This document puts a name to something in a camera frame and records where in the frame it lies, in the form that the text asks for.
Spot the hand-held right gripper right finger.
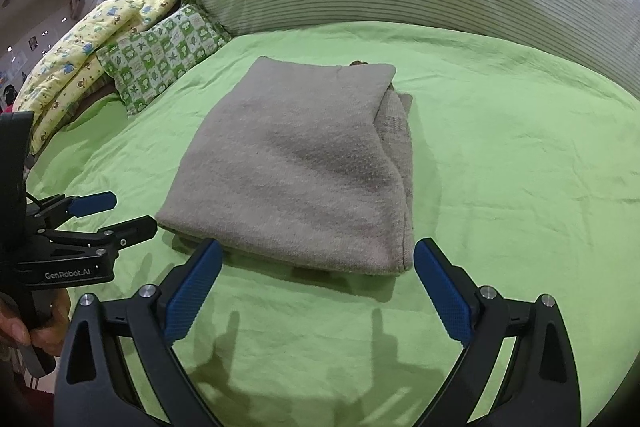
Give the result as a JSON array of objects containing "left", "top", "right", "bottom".
[{"left": 413, "top": 237, "right": 583, "bottom": 427}]

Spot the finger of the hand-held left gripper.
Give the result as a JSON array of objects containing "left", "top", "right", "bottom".
[
  {"left": 25, "top": 191, "right": 118, "bottom": 233},
  {"left": 35, "top": 215, "right": 159, "bottom": 260}
]

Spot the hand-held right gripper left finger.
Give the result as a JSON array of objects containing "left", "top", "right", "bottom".
[{"left": 52, "top": 238, "right": 223, "bottom": 427}]

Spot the beige knitted sweater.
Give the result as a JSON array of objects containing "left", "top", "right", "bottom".
[{"left": 155, "top": 57, "right": 416, "bottom": 278}]

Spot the person's left hand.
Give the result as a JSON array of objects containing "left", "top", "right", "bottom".
[{"left": 0, "top": 291, "right": 72, "bottom": 380}]

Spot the dark red clothing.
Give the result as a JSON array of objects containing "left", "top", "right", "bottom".
[{"left": 0, "top": 357, "right": 56, "bottom": 427}]

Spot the green bed sheet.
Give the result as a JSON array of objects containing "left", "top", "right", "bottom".
[{"left": 22, "top": 21, "right": 640, "bottom": 427}]

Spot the yellow printed blanket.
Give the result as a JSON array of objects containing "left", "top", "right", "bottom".
[{"left": 12, "top": 0, "right": 183, "bottom": 155}]

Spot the green white patterned pillow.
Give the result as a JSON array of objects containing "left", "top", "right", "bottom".
[{"left": 95, "top": 3, "right": 233, "bottom": 118}]

